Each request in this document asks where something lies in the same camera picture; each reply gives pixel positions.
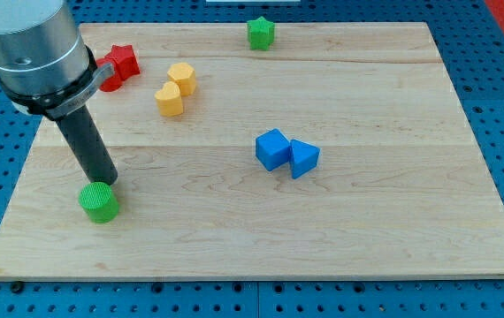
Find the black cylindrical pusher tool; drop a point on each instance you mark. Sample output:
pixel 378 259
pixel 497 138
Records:
pixel 83 138

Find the green cylinder block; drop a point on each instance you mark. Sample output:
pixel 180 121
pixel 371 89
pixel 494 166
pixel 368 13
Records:
pixel 98 202

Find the wooden board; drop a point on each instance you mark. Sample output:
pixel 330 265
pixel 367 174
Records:
pixel 401 190

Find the red star block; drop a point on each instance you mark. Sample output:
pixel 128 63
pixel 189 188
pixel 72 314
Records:
pixel 125 60

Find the yellow heart block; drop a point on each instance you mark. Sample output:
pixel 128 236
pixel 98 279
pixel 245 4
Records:
pixel 168 99

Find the yellow hexagon block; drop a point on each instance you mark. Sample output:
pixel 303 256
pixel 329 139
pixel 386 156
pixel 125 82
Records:
pixel 183 74

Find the blue cube block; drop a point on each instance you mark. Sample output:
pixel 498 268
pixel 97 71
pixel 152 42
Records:
pixel 272 149

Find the green star block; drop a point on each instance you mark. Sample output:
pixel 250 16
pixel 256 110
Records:
pixel 260 33

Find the blue triangle block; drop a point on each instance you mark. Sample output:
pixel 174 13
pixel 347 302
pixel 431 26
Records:
pixel 303 158

